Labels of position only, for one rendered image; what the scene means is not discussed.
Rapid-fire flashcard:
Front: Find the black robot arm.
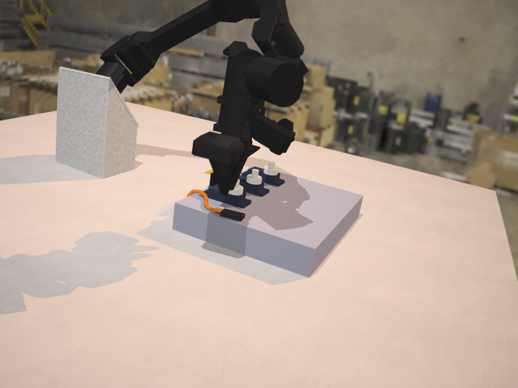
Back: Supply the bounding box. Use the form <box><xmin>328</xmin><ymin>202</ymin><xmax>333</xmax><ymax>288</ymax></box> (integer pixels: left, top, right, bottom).
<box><xmin>95</xmin><ymin>0</ymin><xmax>309</xmax><ymax>155</ymax></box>

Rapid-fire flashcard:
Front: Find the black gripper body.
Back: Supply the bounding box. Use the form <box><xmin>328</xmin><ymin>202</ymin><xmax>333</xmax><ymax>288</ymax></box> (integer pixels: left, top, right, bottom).
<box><xmin>192</xmin><ymin>89</ymin><xmax>265</xmax><ymax>164</ymax></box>

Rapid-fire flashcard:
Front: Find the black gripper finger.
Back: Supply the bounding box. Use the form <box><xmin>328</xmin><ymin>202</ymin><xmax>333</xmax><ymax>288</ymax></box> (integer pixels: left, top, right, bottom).
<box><xmin>209</xmin><ymin>155</ymin><xmax>249</xmax><ymax>195</ymax></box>
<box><xmin>230</xmin><ymin>145</ymin><xmax>261</xmax><ymax>190</ymax></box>

